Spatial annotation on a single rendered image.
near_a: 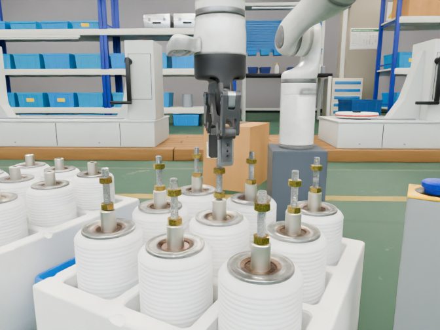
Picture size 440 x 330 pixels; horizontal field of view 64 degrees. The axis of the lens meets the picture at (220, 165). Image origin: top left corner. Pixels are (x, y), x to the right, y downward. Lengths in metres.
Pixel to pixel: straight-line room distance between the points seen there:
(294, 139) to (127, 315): 0.63
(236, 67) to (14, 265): 0.51
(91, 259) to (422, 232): 0.43
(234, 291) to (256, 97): 8.45
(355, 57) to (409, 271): 6.44
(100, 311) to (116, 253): 0.07
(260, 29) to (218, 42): 5.98
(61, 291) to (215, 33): 0.40
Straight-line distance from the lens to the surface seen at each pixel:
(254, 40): 6.45
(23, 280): 0.76
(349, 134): 2.55
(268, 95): 8.81
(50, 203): 0.80
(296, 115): 0.94
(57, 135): 2.72
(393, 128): 2.65
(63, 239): 0.79
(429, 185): 0.53
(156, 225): 0.59
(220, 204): 0.55
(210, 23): 0.50
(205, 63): 0.50
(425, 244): 0.54
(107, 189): 0.52
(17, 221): 0.75
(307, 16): 0.87
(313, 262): 0.50
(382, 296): 0.92
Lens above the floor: 0.44
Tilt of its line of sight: 11 degrees down
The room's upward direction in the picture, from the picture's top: straight up
